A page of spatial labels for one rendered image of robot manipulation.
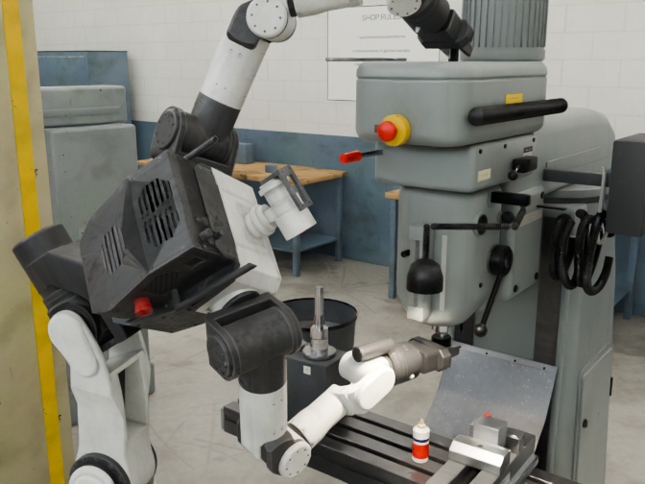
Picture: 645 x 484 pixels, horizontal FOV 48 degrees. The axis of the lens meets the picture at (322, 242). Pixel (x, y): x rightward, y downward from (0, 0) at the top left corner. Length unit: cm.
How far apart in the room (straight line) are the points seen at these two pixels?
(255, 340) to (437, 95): 56
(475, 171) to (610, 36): 445
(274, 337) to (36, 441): 202
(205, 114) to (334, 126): 560
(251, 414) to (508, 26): 102
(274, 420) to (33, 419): 186
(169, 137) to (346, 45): 555
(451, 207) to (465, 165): 11
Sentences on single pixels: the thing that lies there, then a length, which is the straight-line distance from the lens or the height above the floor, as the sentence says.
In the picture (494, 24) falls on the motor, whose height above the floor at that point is 197.
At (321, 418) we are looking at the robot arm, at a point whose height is 118.
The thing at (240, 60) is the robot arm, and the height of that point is 189.
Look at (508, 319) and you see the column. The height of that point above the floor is 120.
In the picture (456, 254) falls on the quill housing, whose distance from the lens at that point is 157.
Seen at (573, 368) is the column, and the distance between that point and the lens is 210.
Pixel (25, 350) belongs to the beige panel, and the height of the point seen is 82.
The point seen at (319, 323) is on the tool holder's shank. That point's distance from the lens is 192.
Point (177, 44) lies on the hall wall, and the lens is 848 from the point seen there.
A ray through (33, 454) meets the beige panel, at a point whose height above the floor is 38.
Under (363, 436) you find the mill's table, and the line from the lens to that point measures 197.
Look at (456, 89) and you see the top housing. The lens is 140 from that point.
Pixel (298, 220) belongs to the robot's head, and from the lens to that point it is 133.
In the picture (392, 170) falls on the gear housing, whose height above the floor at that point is 166.
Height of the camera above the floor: 189
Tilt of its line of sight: 14 degrees down
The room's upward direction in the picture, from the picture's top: straight up
